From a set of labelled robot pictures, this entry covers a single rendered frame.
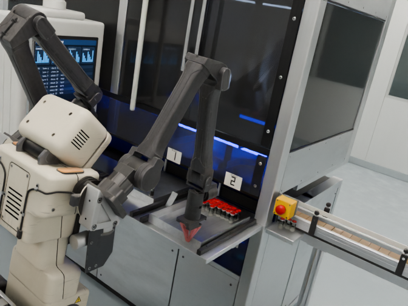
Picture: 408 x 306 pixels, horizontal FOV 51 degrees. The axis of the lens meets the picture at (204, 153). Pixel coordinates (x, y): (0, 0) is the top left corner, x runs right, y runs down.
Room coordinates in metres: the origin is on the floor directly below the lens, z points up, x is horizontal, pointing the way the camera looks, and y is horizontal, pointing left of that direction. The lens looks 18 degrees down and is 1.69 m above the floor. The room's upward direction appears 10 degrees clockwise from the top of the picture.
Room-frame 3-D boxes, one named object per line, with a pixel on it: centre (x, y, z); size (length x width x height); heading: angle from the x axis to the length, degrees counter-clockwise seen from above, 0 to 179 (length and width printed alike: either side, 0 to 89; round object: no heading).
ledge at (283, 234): (1.64, -0.41, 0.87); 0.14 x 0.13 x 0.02; 147
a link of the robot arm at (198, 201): (1.38, 0.00, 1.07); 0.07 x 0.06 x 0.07; 146
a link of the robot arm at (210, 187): (1.41, -0.02, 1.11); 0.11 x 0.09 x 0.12; 146
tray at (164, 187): (1.84, 0.19, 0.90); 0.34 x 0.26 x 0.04; 147
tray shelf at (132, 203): (1.69, 0.08, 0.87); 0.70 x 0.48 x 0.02; 57
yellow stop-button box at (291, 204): (1.62, -0.37, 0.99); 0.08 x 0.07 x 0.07; 147
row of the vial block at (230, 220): (1.66, -0.10, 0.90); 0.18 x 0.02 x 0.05; 56
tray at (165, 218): (1.56, -0.04, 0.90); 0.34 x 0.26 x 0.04; 146
